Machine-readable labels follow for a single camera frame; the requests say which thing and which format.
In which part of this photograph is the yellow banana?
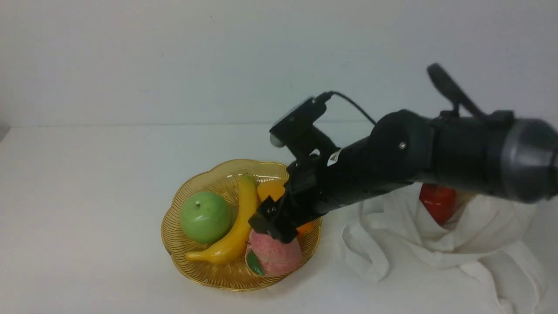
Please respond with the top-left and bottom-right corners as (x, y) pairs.
(185, 173), (260, 266)

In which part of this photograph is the orange mango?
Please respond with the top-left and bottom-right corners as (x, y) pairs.
(257, 180), (315, 237)

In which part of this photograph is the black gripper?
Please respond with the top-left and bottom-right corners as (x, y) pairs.
(248, 136), (412, 244)

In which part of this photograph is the pink peach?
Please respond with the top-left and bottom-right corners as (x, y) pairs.
(245, 230), (302, 277)

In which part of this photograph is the green apple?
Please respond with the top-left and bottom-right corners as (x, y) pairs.
(179, 191), (233, 244)

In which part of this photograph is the white cloth tote bag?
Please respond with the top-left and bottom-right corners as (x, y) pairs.
(340, 184), (547, 314)

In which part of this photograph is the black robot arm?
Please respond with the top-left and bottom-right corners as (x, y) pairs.
(248, 110), (558, 244)

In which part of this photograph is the red apple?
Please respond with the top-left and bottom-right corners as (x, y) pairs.
(419, 184), (458, 226)

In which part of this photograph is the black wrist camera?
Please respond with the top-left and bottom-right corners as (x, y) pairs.
(269, 93), (337, 161)

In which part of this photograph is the black camera cable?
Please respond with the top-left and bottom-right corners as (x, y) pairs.
(315, 91), (377, 126)

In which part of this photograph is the amber ribbed glass plate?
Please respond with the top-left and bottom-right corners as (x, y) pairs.
(161, 159), (323, 291)

